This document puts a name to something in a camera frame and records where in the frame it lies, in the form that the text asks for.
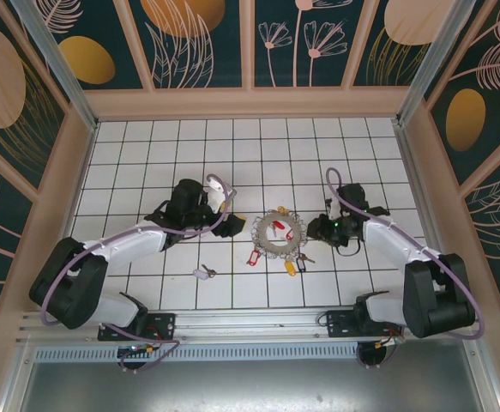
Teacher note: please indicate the blue plastic key tag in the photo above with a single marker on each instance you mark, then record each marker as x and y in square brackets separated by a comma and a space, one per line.
[301, 264]

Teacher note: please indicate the aluminium side profile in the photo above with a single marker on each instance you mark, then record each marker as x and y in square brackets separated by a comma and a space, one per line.
[417, 180]

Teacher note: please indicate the brass coloured key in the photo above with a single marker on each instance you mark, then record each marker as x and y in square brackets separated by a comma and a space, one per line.
[306, 257]

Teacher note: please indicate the silver key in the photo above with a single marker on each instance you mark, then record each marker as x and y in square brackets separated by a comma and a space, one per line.
[210, 269]

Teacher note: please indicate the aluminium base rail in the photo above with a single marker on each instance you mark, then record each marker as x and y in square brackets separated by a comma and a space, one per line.
[254, 326]

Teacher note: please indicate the yellow plastic key tag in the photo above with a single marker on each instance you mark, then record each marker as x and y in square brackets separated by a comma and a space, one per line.
[290, 269]
[281, 210]

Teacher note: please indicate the lilac plastic key tag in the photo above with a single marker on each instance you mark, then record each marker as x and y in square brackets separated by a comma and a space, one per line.
[199, 274]

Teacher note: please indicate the aluminium frame post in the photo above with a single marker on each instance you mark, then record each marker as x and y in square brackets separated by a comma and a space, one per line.
[429, 64]
[63, 73]

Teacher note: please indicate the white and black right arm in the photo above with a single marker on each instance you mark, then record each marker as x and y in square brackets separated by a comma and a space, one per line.
[387, 240]

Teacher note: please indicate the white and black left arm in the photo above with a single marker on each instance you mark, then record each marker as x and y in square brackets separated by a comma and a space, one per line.
[125, 240]

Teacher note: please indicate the grey metal sheet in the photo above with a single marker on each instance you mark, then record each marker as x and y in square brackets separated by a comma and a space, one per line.
[254, 386]

